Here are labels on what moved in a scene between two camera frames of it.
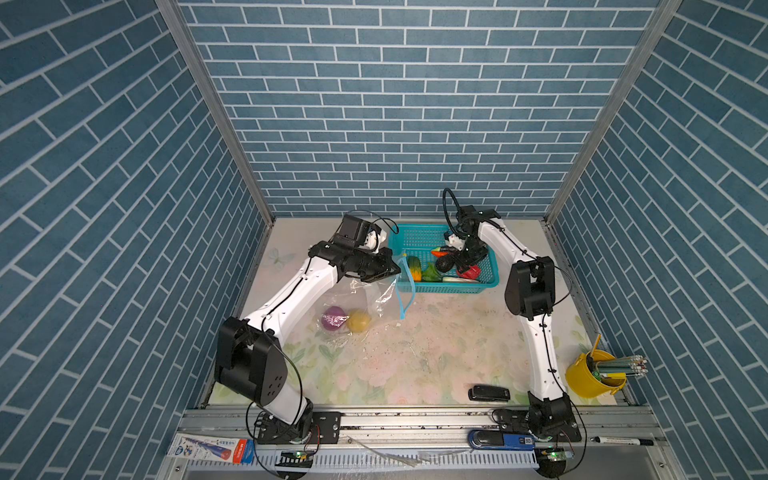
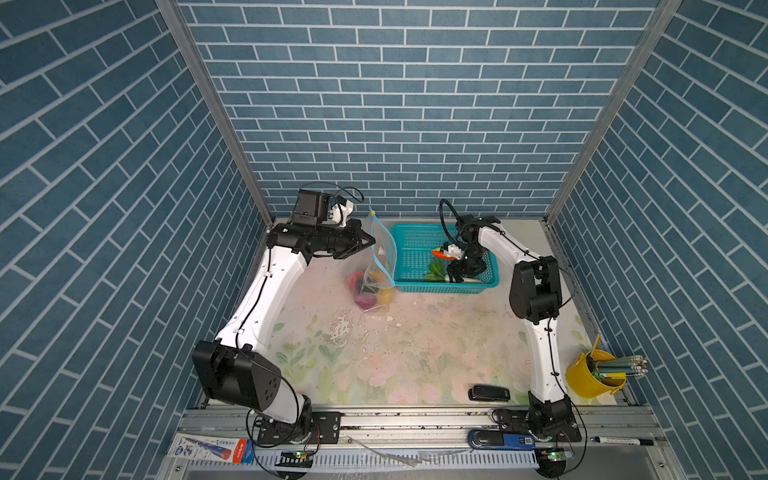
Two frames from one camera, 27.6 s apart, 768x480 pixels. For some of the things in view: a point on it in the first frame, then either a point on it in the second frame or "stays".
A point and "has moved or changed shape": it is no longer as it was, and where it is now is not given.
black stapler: x=488 y=393 stays
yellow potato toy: x=358 y=320 -> x=385 y=296
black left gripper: x=384 y=259 -> x=353 y=231
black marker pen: x=622 y=441 stays
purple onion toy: x=332 y=316 -> x=365 y=301
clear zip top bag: x=314 y=345 has moved or changed shape
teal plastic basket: x=408 y=240 stays
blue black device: x=499 y=440 stays
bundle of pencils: x=635 y=365 stays
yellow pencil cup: x=583 y=382 stays
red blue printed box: x=232 y=451 stays
